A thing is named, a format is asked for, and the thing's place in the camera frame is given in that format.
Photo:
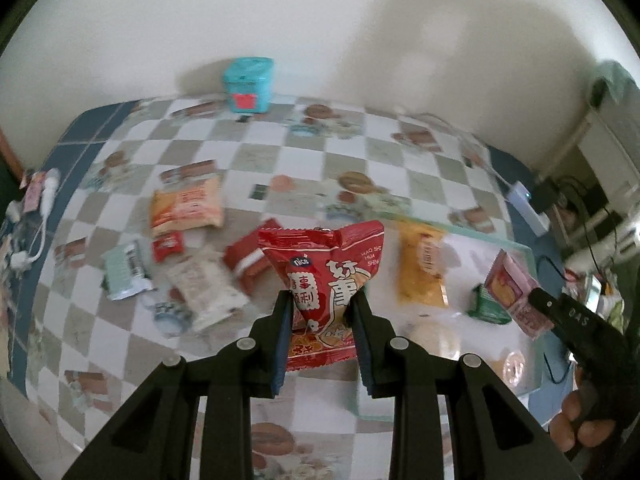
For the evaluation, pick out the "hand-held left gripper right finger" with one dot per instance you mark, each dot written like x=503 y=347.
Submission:
x=362 y=345

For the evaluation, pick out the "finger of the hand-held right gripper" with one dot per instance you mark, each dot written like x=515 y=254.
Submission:
x=575 y=325

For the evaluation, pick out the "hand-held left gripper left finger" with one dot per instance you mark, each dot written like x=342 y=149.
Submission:
x=282 y=345

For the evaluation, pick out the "pink snack packet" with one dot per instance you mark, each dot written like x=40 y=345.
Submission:
x=510 y=287

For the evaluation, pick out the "red cartoon snack packet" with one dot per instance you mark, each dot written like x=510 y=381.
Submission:
x=320 y=270

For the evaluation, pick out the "dark green snack packet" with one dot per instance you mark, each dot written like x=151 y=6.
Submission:
x=487 y=307

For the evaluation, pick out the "dark red snack box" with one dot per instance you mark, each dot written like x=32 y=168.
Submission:
x=245 y=260

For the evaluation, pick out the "white snack packet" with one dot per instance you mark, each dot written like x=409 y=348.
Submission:
x=205 y=290

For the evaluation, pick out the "yellow snack packet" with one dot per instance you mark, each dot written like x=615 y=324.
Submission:
x=420 y=265

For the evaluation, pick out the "clear plastic tray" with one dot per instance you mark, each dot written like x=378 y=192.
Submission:
x=460 y=260

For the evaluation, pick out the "small red snack packet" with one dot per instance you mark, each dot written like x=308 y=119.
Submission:
x=167 y=247

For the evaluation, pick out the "orange snack packet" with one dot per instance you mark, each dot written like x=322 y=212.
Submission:
x=187 y=205

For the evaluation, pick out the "light green snack packet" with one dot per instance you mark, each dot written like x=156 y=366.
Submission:
x=125 y=270

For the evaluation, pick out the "person's right hand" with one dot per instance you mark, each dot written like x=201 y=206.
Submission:
x=562 y=432

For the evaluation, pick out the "white power strip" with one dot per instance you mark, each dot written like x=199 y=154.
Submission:
x=525 y=207

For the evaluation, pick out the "black power adapter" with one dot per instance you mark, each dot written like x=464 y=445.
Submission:
x=546 y=194

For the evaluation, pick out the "checkered printed tablecloth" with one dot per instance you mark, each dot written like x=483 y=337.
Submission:
x=280 y=160

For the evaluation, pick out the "green cloth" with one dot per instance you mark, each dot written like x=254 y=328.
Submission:
x=612 y=80

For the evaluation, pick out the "teal toy tin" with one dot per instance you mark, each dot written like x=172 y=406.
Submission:
x=247 y=85

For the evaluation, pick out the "small pink packet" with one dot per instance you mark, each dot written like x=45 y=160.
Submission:
x=32 y=194

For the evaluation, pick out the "blue plaid tablecloth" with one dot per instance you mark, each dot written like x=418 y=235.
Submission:
x=85 y=120

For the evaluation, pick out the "white chair frame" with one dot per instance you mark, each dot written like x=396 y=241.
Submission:
x=607 y=135

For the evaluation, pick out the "brown wooden post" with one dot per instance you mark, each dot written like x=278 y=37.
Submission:
x=10 y=155

